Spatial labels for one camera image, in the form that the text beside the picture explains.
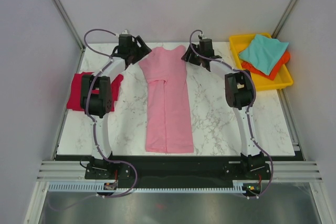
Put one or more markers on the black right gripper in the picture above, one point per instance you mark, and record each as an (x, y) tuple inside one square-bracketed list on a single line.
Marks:
[(187, 56)]

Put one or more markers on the aluminium frame rail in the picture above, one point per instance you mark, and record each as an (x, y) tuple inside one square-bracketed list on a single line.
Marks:
[(71, 171)]

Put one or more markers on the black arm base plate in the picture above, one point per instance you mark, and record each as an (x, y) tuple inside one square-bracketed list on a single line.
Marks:
[(177, 171)]

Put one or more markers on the white slotted cable duct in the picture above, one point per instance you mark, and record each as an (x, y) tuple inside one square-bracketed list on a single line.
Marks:
[(101, 187)]

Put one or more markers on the yellow plastic tray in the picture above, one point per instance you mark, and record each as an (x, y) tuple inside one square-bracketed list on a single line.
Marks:
[(282, 79)]

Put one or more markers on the orange folded t shirt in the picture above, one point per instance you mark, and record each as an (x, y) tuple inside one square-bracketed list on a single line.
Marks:
[(282, 61)]

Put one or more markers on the teal folded t shirt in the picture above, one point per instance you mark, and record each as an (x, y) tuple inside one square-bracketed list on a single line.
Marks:
[(264, 53)]

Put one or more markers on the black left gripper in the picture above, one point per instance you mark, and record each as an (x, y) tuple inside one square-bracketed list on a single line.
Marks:
[(143, 51)]

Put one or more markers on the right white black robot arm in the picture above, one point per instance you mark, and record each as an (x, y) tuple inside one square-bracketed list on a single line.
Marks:
[(240, 95)]

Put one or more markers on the right aluminium corner post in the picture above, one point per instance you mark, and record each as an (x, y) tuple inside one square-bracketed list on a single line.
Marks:
[(287, 12)]

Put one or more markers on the aluminium corner post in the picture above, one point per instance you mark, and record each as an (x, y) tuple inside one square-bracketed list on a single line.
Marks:
[(287, 12), (69, 24)]

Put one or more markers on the folded magenta t shirt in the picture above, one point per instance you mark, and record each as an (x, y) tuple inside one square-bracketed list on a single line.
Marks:
[(75, 93)]

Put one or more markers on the left aluminium corner post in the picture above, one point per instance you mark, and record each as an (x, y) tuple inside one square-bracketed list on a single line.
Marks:
[(69, 24)]

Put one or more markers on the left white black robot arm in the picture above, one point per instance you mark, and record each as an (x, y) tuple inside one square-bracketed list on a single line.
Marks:
[(96, 95)]

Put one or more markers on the pink t shirt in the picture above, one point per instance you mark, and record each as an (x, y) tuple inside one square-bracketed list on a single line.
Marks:
[(169, 128)]

